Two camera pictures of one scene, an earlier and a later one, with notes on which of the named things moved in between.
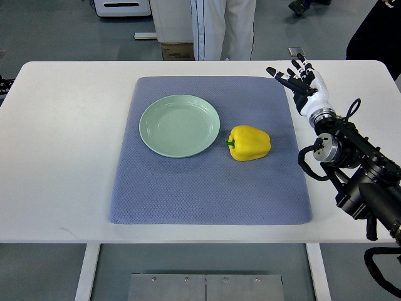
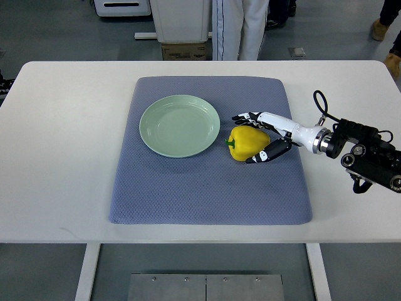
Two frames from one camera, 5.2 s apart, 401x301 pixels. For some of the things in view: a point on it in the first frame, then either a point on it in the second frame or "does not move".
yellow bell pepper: (247, 143) does not move
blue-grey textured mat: (213, 187) does not move
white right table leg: (318, 271) does not move
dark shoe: (301, 6) → (279, 12)
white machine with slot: (123, 8) does not move
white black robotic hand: (310, 91) → (316, 139)
